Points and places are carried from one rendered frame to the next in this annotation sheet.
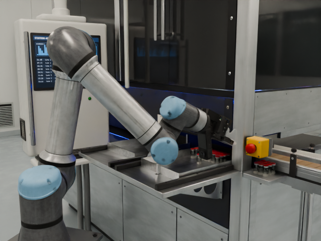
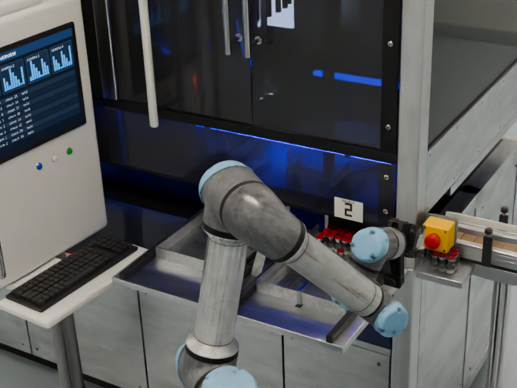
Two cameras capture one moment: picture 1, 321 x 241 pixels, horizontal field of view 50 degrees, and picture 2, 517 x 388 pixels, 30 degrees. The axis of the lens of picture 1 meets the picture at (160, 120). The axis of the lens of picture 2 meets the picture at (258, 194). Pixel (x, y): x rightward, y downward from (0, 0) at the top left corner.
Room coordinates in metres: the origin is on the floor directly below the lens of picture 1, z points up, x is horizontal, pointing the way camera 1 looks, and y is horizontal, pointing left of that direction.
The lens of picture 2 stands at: (-0.56, 0.85, 2.24)
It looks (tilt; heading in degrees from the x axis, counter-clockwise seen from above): 27 degrees down; 339
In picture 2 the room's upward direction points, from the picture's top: 2 degrees counter-clockwise
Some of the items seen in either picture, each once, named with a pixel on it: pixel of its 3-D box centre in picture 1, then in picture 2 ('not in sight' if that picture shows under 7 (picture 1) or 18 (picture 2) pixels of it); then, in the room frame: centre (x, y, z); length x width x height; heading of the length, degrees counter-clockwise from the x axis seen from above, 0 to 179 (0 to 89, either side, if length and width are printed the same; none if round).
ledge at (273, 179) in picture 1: (266, 175); (448, 268); (1.34, -0.43, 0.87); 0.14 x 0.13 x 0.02; 127
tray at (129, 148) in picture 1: (148, 146); (227, 235); (1.72, 0.06, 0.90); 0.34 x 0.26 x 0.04; 127
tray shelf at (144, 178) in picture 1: (157, 160); (266, 269); (1.55, 0.01, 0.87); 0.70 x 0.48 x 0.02; 37
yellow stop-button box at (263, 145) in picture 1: (258, 146); (439, 233); (1.33, -0.39, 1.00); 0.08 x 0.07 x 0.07; 127
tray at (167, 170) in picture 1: (189, 161); (330, 267); (1.44, -0.13, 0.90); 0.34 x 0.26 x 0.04; 127
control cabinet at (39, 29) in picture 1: (64, 84); (11, 133); (2.05, 0.57, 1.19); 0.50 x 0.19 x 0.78; 123
